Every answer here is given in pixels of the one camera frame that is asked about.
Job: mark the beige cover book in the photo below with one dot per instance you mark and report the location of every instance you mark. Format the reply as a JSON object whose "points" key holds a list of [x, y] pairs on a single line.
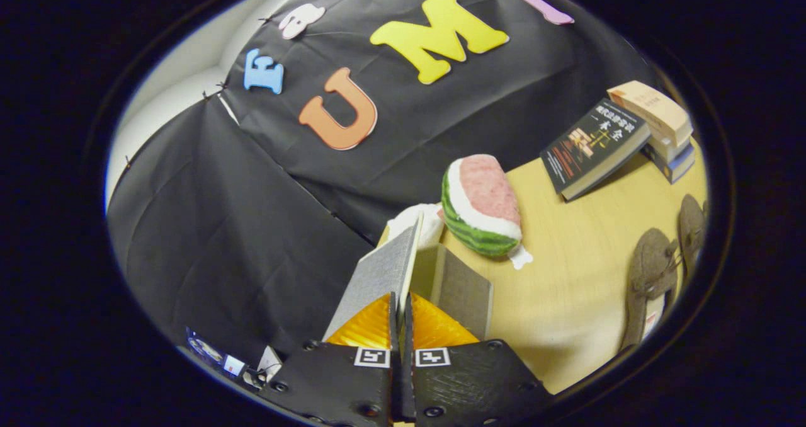
{"points": [[655, 109]]}

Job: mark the black backdrop cloth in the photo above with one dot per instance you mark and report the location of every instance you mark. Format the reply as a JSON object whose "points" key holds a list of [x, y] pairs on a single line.
{"points": [[220, 225]]}

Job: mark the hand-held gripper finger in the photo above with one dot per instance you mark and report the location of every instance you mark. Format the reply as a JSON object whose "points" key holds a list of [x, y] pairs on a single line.
{"points": [[393, 332], [407, 332]]}

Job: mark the black cover book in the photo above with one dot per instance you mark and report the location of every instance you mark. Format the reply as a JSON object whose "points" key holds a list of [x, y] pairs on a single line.
{"points": [[592, 143]]}

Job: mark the brown fuzzy shoe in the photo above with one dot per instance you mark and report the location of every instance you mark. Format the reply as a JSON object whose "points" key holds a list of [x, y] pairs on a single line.
{"points": [[691, 225], [648, 269]]}

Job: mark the grey fabric storage box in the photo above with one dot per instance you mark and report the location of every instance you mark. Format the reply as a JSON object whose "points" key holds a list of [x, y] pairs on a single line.
{"points": [[378, 276]]}

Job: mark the watermelon slice plush toy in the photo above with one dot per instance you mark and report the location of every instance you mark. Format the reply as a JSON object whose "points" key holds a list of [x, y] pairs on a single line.
{"points": [[482, 206]]}

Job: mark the white plush toy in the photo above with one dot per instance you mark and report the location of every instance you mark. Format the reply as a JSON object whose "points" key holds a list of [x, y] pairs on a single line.
{"points": [[428, 222]]}

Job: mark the blue cover book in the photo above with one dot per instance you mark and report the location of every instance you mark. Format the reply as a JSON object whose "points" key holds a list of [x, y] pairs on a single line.
{"points": [[674, 165]]}

